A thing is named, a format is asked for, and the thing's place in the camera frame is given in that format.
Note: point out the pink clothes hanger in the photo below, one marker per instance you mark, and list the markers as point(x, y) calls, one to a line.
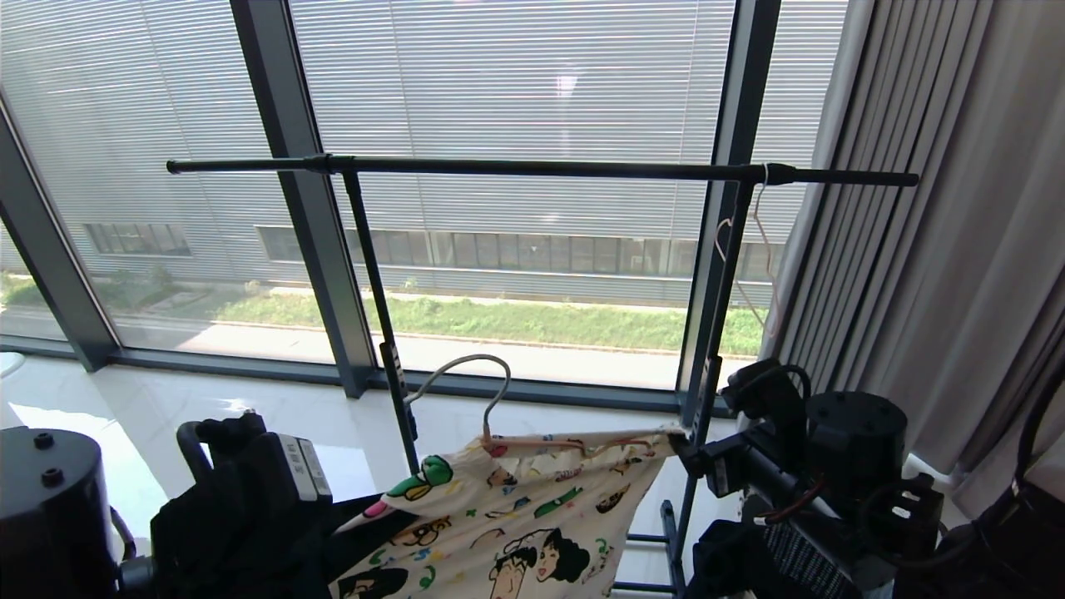
point(499, 391)
point(768, 266)

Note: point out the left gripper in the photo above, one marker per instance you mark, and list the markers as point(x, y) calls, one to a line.
point(250, 532)

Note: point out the black garment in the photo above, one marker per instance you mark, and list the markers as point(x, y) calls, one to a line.
point(724, 566)

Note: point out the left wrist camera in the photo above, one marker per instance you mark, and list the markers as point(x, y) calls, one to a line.
point(233, 437)

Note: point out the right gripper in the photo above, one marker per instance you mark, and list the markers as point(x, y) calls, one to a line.
point(753, 474)

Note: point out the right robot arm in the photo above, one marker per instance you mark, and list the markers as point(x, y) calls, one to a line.
point(857, 441)

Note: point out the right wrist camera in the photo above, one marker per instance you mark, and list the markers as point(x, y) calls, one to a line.
point(761, 391)

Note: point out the window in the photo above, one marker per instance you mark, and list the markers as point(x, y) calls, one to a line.
point(541, 83)

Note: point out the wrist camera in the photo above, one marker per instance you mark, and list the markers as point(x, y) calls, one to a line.
point(761, 391)
point(233, 437)

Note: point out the cream printed garment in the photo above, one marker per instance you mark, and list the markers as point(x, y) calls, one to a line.
point(516, 516)

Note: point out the beige curtain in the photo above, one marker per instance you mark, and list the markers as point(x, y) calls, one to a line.
point(957, 208)

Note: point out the black clothes rack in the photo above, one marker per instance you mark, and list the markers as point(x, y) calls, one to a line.
point(541, 168)

